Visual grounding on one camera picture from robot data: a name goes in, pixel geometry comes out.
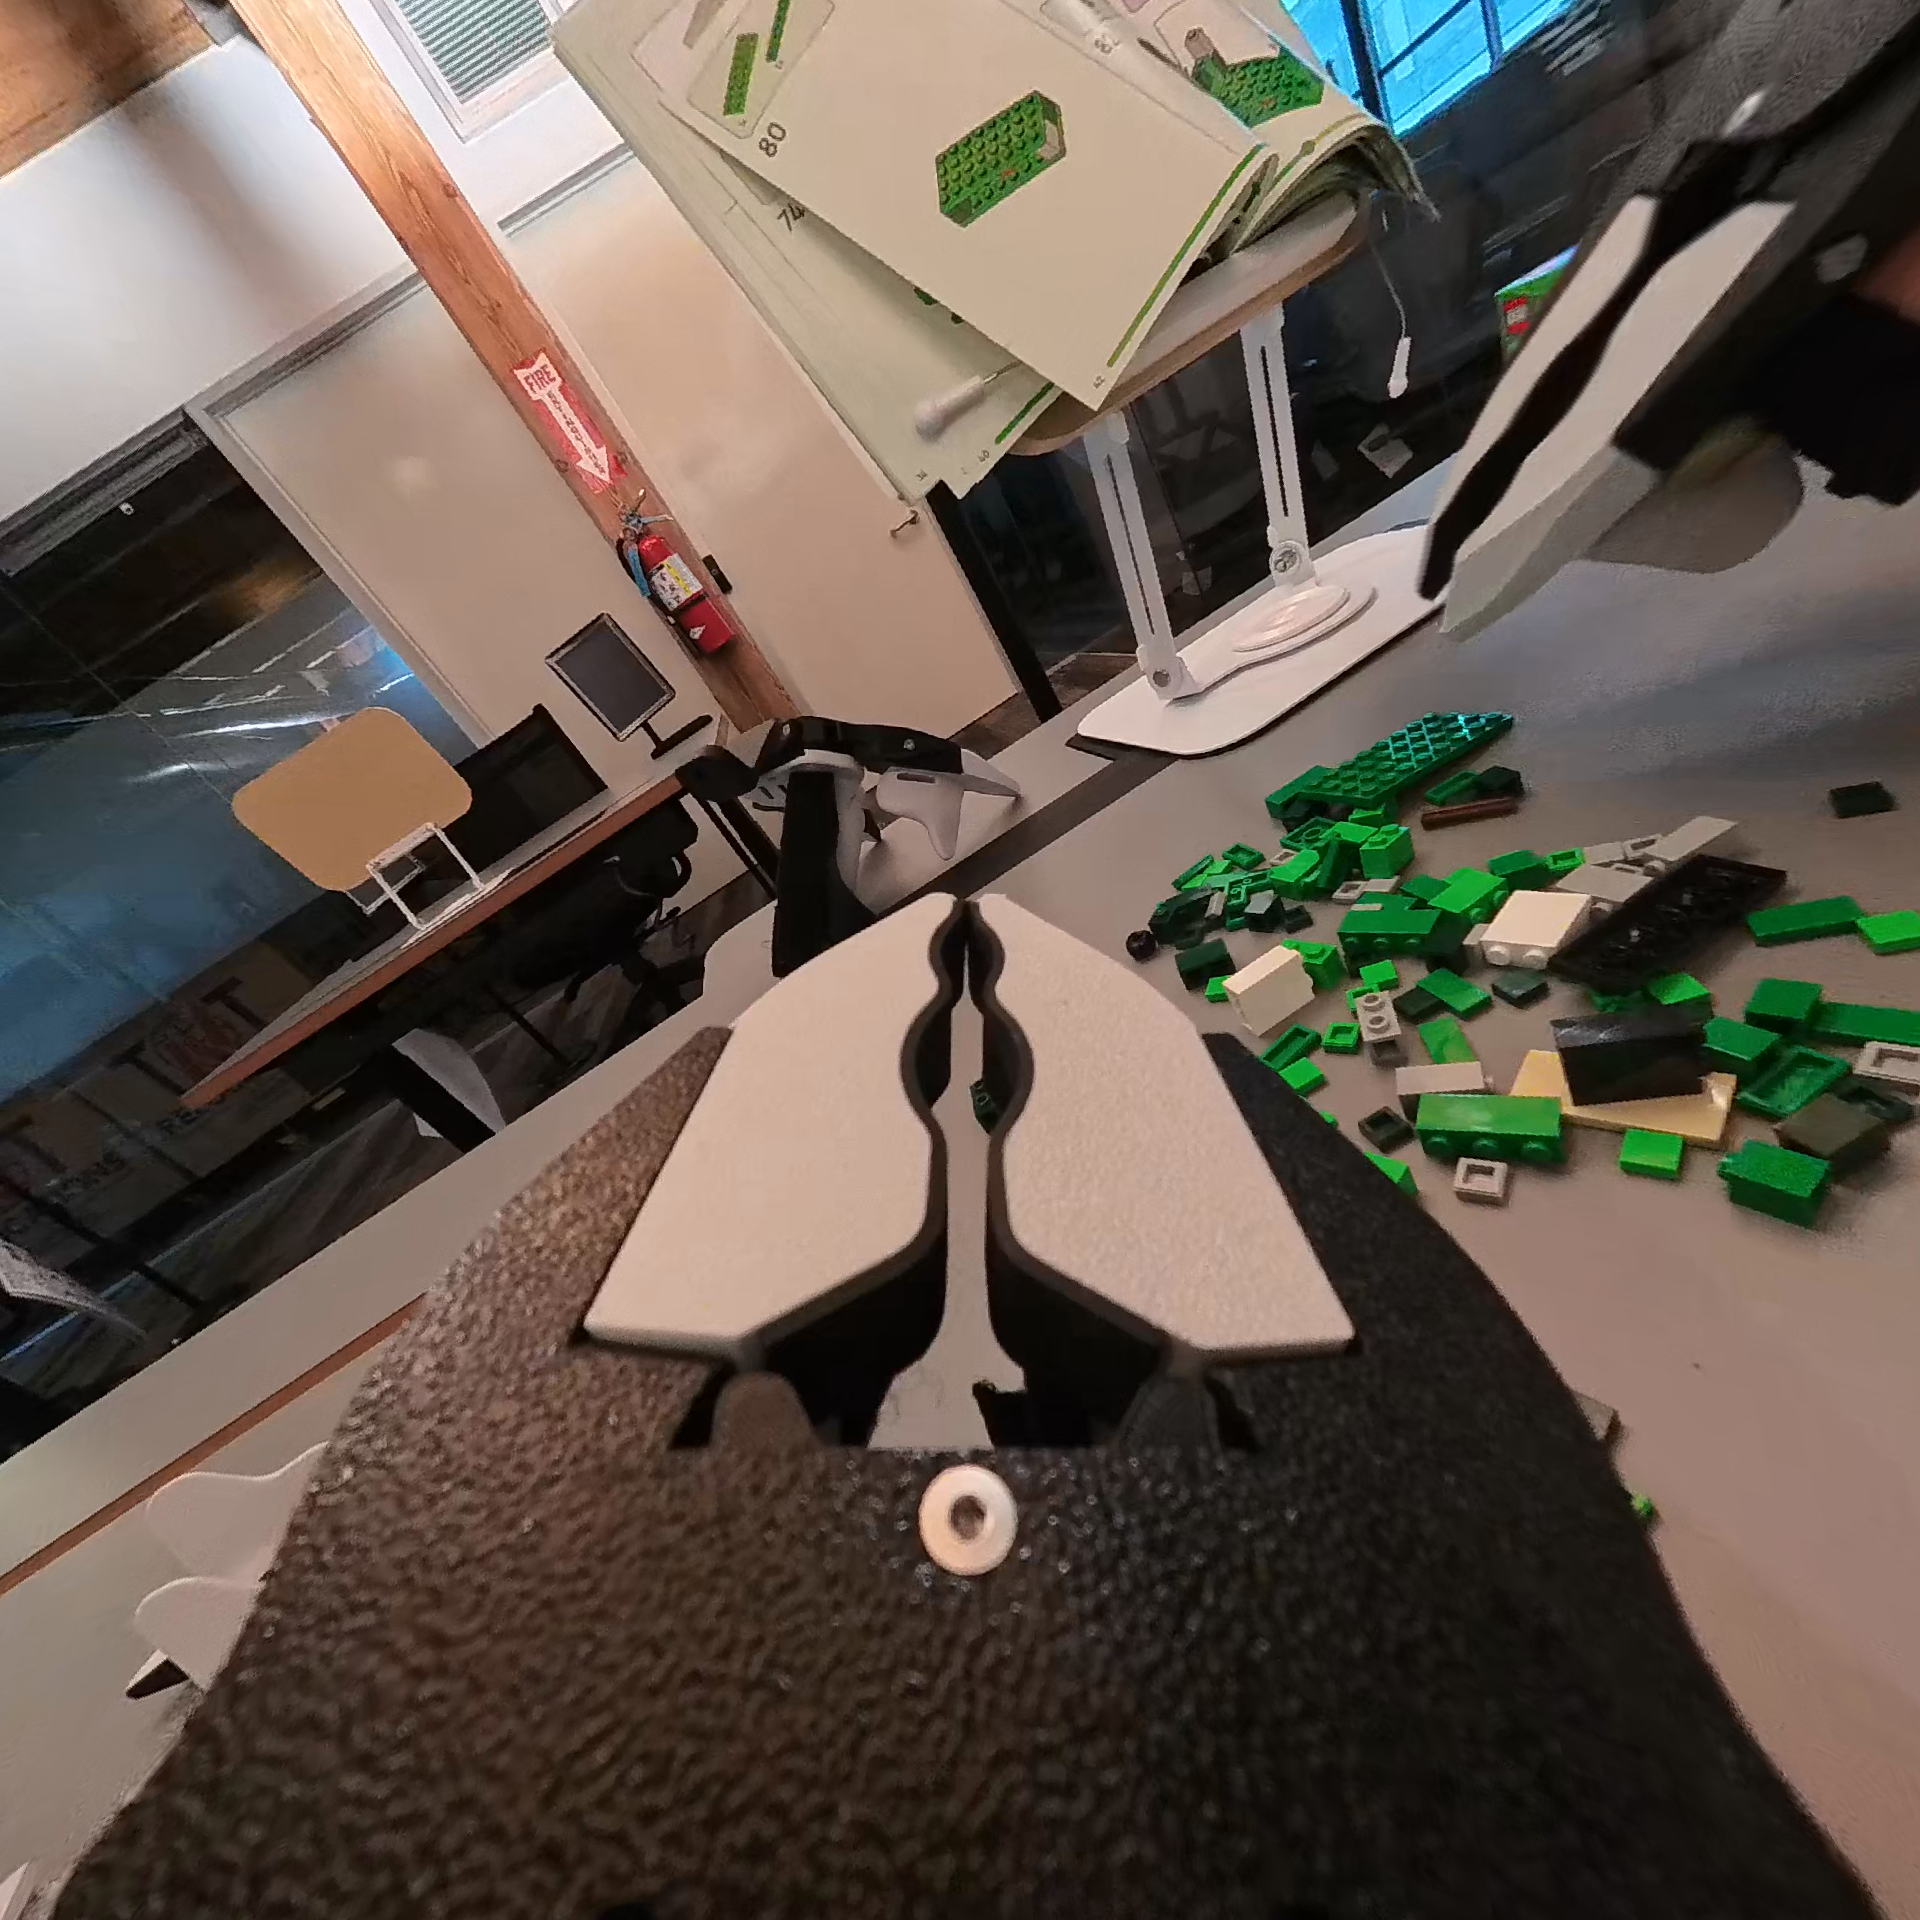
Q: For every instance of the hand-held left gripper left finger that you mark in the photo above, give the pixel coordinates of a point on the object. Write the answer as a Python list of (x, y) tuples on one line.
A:
[(779, 1172)]

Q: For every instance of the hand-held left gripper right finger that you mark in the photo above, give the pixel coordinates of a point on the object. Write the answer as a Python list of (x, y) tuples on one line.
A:
[(1154, 1186)]

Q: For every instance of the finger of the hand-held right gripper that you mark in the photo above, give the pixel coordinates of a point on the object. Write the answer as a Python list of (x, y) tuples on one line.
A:
[(1620, 406), (1560, 324)]

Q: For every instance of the pile of green lego bricks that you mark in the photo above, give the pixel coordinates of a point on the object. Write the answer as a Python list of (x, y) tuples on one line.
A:
[(1483, 1125)]

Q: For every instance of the large glass window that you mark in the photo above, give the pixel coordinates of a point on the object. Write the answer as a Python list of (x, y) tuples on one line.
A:
[(1424, 60)]

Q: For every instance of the black and white object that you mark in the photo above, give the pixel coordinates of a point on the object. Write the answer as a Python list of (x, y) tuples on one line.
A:
[(819, 869)]

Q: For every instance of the wooden edged desk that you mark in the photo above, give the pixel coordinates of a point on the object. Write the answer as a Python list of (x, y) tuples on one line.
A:
[(495, 886)]

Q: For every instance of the black office chair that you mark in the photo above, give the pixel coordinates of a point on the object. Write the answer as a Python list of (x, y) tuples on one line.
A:
[(524, 781)]

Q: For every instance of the small computer monitor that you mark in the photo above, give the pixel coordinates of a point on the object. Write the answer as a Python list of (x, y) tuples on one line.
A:
[(609, 676)]

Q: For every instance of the beige board stand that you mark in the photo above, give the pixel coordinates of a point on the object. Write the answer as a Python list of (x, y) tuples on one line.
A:
[(345, 796)]

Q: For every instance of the red fire extinguisher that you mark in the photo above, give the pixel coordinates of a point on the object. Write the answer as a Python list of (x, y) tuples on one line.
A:
[(698, 601)]

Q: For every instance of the white door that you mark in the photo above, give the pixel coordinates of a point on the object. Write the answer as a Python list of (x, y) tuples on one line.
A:
[(839, 525)]

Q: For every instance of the open instruction booklet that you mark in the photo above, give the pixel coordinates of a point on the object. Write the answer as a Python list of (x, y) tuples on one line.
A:
[(900, 226)]

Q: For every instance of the red and white arrow sign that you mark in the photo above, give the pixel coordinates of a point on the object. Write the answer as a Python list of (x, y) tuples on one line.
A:
[(563, 421)]

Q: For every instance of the wooden pillar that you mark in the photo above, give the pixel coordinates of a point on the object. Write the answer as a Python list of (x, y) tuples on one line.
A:
[(421, 226)]

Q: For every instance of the glass partition wall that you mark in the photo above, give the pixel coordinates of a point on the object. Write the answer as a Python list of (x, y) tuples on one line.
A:
[(148, 902)]

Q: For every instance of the wall vent grille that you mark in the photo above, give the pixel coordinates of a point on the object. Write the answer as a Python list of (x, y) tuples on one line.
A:
[(465, 37)]

